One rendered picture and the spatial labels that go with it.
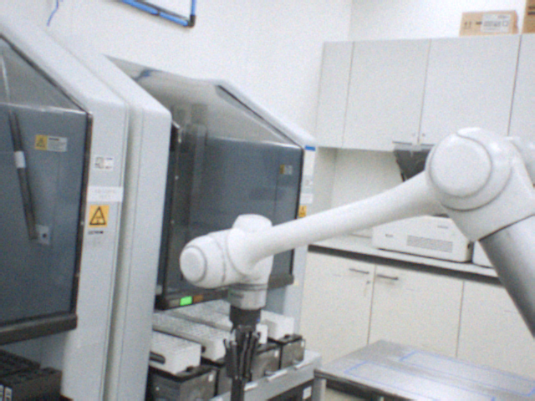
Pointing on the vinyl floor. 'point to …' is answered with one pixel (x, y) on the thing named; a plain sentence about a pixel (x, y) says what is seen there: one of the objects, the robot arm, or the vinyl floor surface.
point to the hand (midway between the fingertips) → (237, 393)
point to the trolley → (420, 376)
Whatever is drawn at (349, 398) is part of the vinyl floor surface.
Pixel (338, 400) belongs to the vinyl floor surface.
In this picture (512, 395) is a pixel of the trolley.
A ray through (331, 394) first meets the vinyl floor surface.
